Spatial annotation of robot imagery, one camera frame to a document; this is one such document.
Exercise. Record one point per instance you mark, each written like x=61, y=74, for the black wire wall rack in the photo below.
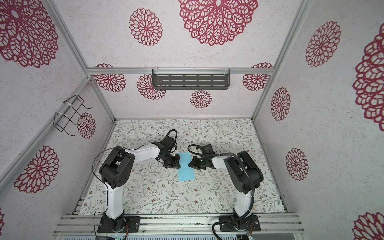
x=63, y=119

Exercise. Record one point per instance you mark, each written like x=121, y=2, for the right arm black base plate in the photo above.
x=238, y=224

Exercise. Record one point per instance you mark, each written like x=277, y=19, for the light blue square paper sheet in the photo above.
x=185, y=173

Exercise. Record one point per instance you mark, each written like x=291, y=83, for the aluminium front rail frame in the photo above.
x=181, y=224

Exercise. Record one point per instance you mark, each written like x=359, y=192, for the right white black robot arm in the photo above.
x=246, y=176

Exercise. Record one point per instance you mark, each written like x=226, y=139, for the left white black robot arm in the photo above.
x=116, y=169

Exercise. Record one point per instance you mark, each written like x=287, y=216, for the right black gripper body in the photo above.
x=200, y=163

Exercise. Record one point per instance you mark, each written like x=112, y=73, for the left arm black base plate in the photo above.
x=119, y=225

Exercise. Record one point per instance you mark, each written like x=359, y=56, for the dark grey slotted wall shelf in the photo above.
x=191, y=80

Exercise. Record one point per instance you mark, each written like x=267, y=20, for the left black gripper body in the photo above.
x=171, y=161

